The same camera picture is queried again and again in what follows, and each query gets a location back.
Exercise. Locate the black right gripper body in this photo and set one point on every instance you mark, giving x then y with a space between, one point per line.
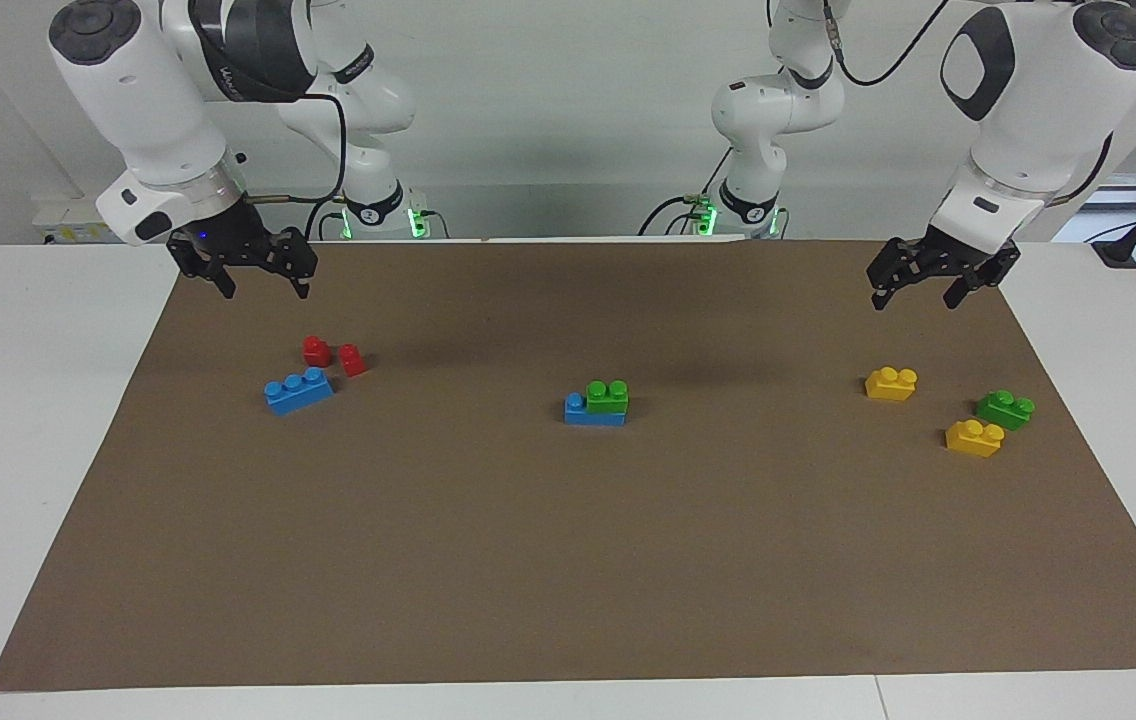
233 240

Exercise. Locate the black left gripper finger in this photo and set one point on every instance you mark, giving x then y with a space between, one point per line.
900 262
983 280

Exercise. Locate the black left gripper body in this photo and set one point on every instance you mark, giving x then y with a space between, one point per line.
953 255

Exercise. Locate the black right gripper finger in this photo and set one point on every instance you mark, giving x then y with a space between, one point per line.
298 255
190 258

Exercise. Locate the green two-stud block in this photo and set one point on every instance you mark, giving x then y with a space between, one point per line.
1004 412
608 400

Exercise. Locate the blue three-stud block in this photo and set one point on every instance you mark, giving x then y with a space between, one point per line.
298 395
583 415

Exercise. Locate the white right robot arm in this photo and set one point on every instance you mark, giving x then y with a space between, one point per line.
138 100

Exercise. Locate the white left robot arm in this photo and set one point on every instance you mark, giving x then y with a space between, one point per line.
1028 100

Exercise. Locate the small red block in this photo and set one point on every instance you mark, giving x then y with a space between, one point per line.
353 362
316 352

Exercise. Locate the yellow two-stud block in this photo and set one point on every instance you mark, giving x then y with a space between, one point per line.
890 386
973 440

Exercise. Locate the white power strip box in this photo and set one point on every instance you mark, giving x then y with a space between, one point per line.
68 220

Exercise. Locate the brown table mat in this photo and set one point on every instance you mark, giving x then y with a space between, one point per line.
568 550

